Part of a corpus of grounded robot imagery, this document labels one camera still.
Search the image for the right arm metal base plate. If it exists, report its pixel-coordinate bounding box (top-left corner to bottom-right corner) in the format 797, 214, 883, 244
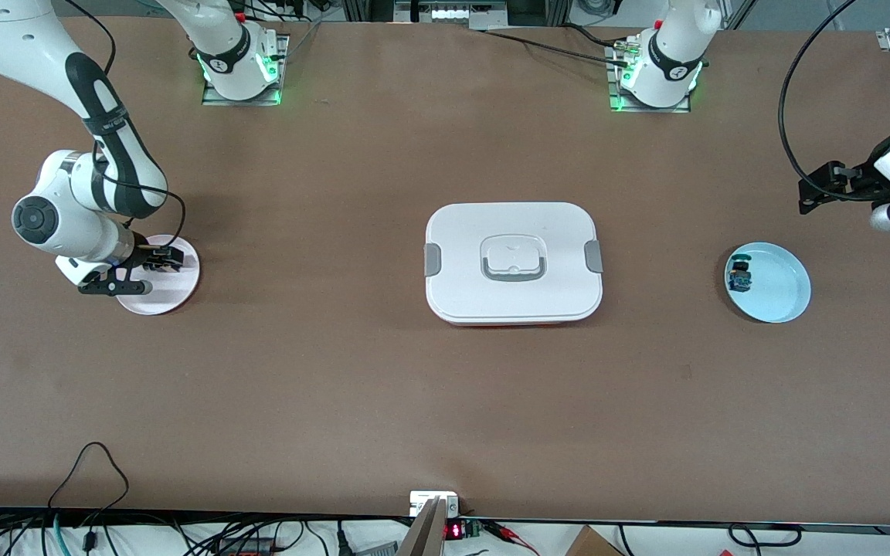
202, 32, 290, 107

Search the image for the light blue round plate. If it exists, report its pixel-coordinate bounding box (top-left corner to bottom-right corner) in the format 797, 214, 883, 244
724, 242, 812, 324

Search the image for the long black table cable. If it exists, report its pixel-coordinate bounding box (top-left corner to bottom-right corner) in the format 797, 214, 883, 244
480, 29, 631, 69

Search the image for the red clip lead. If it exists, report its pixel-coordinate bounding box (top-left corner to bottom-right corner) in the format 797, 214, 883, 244
484, 520, 540, 555

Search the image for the brown cardboard box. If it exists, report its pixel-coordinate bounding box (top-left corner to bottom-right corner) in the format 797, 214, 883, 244
565, 525, 622, 556

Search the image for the black flat loop cable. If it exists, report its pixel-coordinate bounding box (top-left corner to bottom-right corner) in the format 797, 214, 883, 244
728, 523, 803, 549

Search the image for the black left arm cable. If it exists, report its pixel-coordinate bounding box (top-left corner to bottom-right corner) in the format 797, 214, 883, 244
777, 0, 878, 203

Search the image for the white lidded lunch box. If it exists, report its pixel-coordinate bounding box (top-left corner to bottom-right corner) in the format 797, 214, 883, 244
423, 202, 605, 328

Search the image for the short black table cable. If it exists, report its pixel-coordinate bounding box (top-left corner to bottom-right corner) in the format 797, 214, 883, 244
565, 23, 623, 49

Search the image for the white power strip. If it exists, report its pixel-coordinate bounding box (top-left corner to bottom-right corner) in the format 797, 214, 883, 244
393, 0, 509, 25

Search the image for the black looped cable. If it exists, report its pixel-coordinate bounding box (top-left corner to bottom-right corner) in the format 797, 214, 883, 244
47, 442, 131, 534

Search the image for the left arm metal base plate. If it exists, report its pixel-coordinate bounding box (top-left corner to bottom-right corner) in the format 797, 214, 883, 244
607, 39, 693, 114

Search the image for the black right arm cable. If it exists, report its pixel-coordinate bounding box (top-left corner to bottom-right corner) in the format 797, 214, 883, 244
63, 0, 188, 252

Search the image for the grey metal post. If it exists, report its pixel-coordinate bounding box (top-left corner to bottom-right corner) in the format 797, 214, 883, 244
397, 497, 447, 556

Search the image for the pink round plate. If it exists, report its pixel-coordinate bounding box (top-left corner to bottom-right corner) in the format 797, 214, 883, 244
114, 235, 201, 316

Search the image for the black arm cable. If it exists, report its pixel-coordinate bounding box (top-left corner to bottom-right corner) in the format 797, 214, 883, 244
777, 0, 878, 203
63, 0, 188, 252

